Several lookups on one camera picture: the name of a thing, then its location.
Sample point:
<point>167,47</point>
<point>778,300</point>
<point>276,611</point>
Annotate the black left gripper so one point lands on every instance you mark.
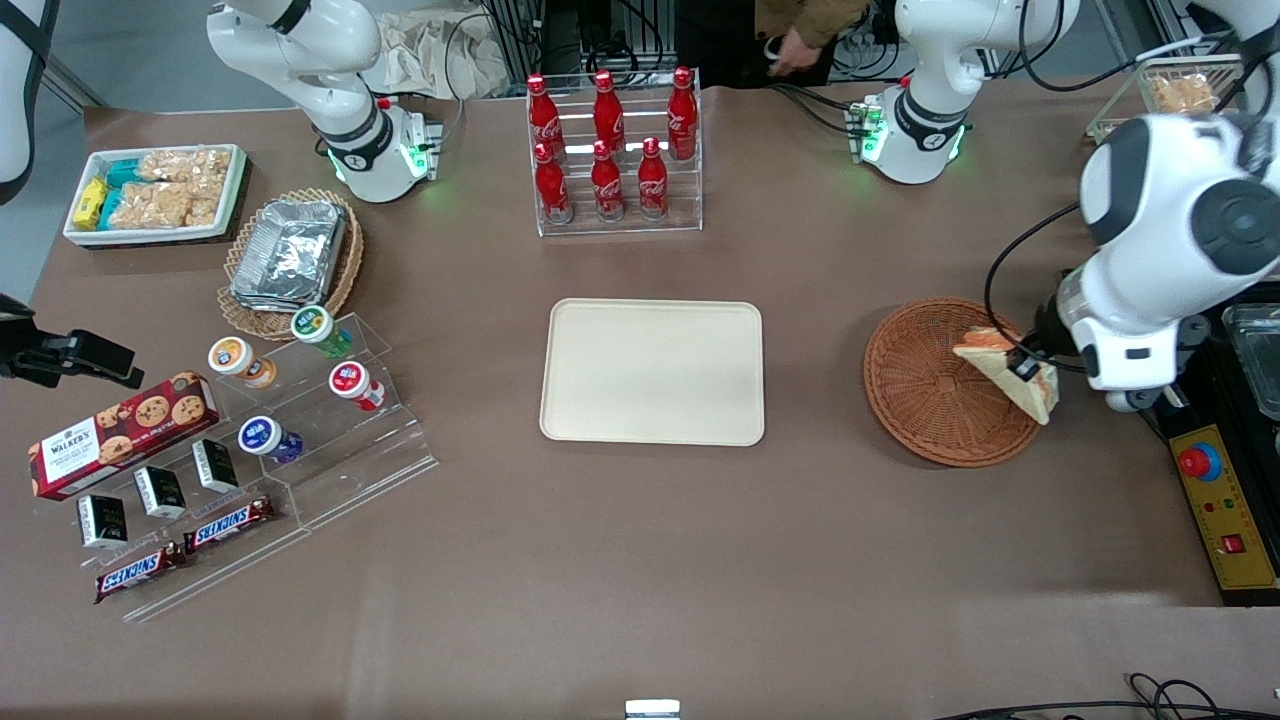
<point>1043,334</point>

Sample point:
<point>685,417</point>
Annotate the white rectangular snack bin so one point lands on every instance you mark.
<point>150,235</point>

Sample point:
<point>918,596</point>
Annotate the black equipment base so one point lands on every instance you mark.
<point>1250,598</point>

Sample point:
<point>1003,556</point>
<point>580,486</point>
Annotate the yellow snack pack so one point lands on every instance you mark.
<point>90,203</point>

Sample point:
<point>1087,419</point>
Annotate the orange lid small bottle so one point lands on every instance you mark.
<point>235,357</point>

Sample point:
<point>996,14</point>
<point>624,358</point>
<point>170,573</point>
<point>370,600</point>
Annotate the red Walkers cookie box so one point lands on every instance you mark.
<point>120,435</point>

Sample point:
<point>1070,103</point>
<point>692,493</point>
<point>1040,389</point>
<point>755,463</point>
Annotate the stack of foil trays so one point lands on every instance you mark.
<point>290,255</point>

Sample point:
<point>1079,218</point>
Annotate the light oval wicker basket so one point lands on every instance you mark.
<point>250,322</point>

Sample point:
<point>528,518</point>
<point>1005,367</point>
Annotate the red cola bottle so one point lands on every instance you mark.
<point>541,115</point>
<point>551,188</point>
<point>606,186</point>
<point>682,115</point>
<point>607,112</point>
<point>652,182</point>

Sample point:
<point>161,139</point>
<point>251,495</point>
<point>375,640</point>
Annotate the beige rectangular plastic tray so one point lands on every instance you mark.
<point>652,372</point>

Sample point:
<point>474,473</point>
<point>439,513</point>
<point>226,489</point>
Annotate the clear acrylic stepped display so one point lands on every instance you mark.
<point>350,460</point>

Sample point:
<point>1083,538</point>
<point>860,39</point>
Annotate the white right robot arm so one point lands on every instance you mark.
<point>335,60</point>

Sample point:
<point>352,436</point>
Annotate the crumpled beige paper bag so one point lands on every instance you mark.
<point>440,55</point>

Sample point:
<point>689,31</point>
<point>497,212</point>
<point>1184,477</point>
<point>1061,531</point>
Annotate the person's bare hand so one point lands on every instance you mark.
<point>795,52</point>

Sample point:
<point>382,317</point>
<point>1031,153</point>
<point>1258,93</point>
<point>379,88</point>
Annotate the red lid small bottle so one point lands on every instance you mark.
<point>350,381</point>

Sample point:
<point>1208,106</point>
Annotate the yellow emergency stop box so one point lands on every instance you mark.
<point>1225,520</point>

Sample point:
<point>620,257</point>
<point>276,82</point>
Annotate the brown round wicker basket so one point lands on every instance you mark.
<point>920,400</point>

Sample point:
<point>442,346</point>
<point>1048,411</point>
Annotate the Snickers chocolate bar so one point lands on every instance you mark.
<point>140,573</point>
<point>228,524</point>

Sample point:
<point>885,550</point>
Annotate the clear rice cracker bag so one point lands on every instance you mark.
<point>185,163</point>
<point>150,205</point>

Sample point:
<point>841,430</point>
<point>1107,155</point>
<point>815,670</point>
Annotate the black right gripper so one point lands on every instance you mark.
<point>22,355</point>

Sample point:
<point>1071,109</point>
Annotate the triangular white bread sandwich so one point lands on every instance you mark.
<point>995,360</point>

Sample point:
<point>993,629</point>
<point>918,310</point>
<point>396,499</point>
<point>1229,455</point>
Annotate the small black box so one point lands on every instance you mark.
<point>215,466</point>
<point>102,521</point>
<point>160,492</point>

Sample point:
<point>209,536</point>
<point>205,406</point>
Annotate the brown jacket sleeve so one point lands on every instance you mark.
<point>810,18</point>

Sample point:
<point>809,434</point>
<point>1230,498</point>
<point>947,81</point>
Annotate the clear plastic container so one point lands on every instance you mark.
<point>1258,355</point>

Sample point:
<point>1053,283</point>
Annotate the packed bread roll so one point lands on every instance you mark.
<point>1182,94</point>

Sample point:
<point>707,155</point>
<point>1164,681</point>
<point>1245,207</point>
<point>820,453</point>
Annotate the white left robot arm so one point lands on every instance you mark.
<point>1170,230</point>

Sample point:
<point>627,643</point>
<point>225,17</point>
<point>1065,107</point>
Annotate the teal snack pack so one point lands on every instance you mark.
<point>122,175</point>

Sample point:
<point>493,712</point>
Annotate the blue lid small bottle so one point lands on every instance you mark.
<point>262,436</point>

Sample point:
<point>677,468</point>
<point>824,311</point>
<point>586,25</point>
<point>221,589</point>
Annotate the clear acrylic bottle rack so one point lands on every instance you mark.
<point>620,225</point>

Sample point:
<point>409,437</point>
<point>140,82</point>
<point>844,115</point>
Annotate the green lid small bottle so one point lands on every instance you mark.
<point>314,325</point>

